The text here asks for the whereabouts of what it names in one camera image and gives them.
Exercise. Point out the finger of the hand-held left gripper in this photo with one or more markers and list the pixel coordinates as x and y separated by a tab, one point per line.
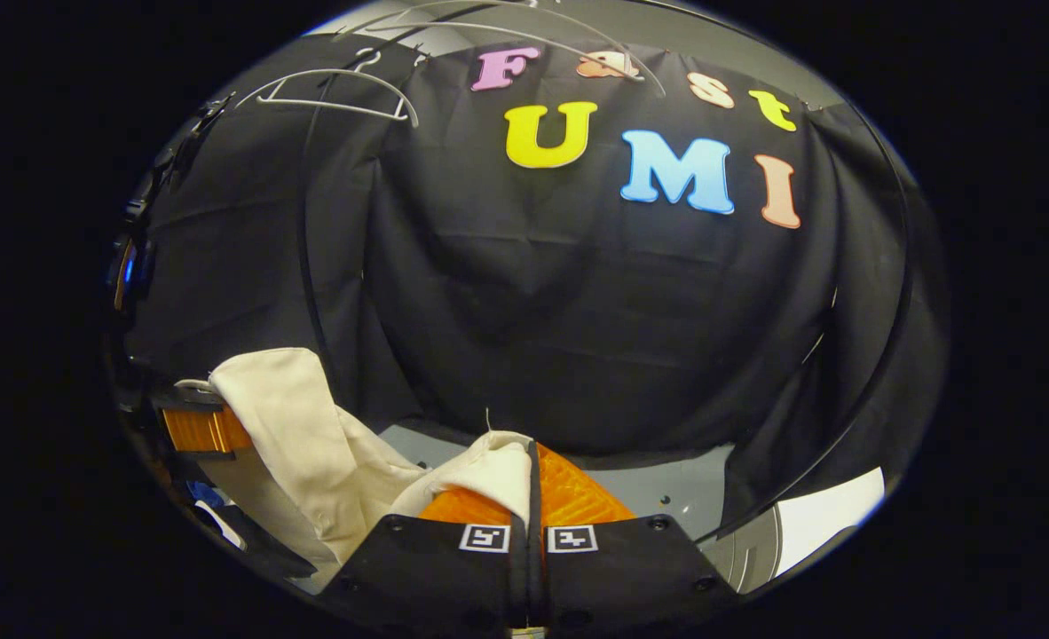
201	429

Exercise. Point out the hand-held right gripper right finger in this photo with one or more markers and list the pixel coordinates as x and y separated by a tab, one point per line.
631	577

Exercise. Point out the grey base plate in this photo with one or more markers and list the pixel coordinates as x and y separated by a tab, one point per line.
666	484

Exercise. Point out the black clothes rack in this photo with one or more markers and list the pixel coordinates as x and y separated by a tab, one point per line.
302	266

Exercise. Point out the black backdrop cloth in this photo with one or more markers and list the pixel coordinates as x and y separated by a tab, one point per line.
533	311

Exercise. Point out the cream shirt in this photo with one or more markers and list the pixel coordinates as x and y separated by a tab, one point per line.
294	426

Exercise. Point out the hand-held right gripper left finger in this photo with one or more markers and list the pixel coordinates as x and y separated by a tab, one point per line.
436	577

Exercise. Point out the dark device with blue light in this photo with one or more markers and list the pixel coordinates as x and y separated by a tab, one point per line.
130	266

